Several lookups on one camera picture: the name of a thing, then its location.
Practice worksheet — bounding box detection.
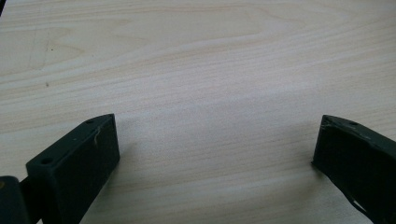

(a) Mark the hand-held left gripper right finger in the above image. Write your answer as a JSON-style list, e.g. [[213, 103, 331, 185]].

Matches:
[[311, 114, 396, 224]]

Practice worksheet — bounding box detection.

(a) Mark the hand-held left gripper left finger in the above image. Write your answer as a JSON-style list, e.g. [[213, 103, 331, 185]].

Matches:
[[25, 113, 121, 224]]

